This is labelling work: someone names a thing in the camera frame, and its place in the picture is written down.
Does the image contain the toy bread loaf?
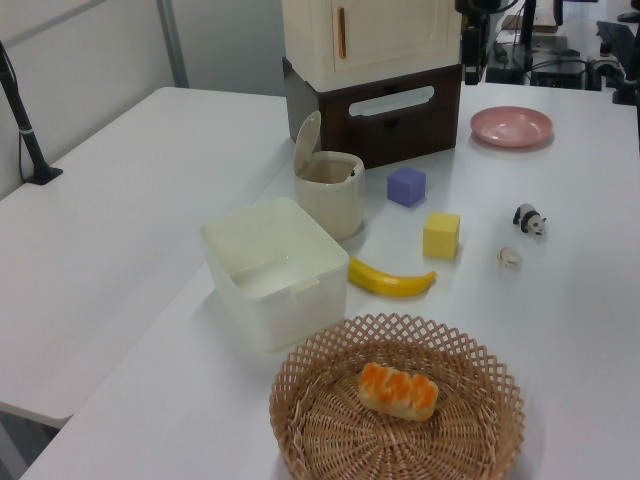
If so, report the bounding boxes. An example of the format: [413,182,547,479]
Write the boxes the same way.
[358,362,439,421]

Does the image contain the dark brown wooden drawer box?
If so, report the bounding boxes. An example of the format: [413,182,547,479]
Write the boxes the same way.
[282,55,462,169]

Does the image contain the white paper ball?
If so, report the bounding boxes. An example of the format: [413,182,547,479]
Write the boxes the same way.
[496,244,523,271]

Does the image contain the cream plastic storage box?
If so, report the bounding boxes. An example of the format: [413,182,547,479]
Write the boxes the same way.
[281,0,462,92]

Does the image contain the yellow foam cube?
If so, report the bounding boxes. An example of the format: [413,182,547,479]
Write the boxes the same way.
[422,211,462,260]

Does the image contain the brown wooden board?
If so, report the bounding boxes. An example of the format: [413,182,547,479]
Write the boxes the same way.
[501,13,560,35]

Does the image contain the small panda figurine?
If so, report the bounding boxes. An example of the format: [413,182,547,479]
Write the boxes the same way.
[511,202,549,237]

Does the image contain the yellow toy banana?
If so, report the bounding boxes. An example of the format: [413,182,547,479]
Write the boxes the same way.
[347,255,437,300]

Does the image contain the white plastic open bin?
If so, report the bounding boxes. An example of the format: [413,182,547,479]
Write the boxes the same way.
[198,196,350,354]

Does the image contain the beige mini trash can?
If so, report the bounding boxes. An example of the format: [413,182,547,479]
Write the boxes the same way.
[292,110,366,240]

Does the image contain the black stand pole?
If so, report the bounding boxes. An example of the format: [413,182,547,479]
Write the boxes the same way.
[0,40,65,186]

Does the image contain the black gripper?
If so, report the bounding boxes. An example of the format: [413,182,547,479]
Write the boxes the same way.
[453,0,507,86]

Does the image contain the grey metal partition post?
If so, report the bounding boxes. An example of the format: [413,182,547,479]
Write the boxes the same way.
[156,0,190,89]

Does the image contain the pink plastic plate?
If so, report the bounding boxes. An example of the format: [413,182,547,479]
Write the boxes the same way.
[469,106,555,149]

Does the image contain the black desk clamp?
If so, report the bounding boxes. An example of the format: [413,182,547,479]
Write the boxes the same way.
[610,74,640,106]

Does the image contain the purple foam cube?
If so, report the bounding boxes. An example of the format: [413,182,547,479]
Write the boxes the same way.
[386,166,427,209]

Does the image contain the woven wicker basket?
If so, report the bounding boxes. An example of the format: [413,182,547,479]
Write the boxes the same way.
[268,313,526,480]

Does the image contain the black monitor stand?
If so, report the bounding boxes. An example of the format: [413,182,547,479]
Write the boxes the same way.
[518,0,540,49]

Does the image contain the black desk equipment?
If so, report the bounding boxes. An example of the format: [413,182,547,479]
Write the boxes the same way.
[487,42,604,92]

